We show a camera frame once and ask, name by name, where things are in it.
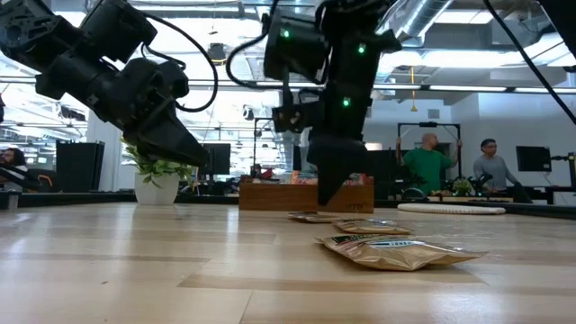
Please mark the black aluminium rig frame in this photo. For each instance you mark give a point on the black aluminium rig frame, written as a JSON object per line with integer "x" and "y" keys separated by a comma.
{"x": 67, "y": 199}

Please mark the red strawberry tea bag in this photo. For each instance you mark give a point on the red strawberry tea bag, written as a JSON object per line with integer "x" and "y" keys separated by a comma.
{"x": 357, "y": 180}

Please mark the grey metal cylinder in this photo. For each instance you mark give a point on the grey metal cylinder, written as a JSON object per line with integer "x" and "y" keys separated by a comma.
{"x": 13, "y": 200}

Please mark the wooden compartment tea box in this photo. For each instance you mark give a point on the wooden compartment tea box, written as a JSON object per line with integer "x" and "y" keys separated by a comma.
{"x": 270, "y": 198}

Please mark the person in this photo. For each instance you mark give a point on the person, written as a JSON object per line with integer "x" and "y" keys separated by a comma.
{"x": 492, "y": 166}
{"x": 427, "y": 166}
{"x": 13, "y": 159}

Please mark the small red object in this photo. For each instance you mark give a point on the small red object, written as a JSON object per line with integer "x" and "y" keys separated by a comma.
{"x": 268, "y": 173}

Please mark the black computer monitor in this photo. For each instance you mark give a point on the black computer monitor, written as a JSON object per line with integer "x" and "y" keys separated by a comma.
{"x": 533, "y": 158}
{"x": 220, "y": 158}

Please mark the dark partition screen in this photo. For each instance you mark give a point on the dark partition screen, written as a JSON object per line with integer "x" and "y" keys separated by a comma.
{"x": 389, "y": 171}

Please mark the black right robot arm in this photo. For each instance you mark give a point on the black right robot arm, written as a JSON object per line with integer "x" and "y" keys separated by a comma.
{"x": 355, "y": 27}

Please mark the green plant in white pot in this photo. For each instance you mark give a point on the green plant in white pot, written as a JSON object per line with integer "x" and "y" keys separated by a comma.
{"x": 156, "y": 191}

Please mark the large black panel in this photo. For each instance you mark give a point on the large black panel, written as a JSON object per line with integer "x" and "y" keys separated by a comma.
{"x": 79, "y": 166}

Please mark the black office chair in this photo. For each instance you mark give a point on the black office chair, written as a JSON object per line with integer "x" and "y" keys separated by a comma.
{"x": 42, "y": 180}

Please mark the long ceiling light strip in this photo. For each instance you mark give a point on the long ceiling light strip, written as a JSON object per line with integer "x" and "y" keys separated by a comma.
{"x": 468, "y": 88}

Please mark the small green background plant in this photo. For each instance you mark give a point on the small green background plant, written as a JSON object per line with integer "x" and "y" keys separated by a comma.
{"x": 463, "y": 186}

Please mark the black ceiling device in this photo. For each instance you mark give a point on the black ceiling device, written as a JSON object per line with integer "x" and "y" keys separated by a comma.
{"x": 217, "y": 51}

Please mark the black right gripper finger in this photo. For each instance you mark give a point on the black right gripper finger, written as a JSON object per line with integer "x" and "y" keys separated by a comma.
{"x": 335, "y": 166}

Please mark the black metal gantry frame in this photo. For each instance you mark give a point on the black metal gantry frame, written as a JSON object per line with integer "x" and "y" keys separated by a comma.
{"x": 427, "y": 124}
{"x": 254, "y": 144}

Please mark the silver round ventilation duct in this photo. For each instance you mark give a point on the silver round ventilation duct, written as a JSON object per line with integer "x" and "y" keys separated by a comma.
{"x": 423, "y": 18}

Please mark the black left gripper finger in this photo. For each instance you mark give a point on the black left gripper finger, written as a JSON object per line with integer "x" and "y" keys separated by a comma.
{"x": 139, "y": 146}
{"x": 171, "y": 139}

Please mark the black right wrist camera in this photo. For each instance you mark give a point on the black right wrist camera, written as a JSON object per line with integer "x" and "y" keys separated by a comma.
{"x": 294, "y": 45}

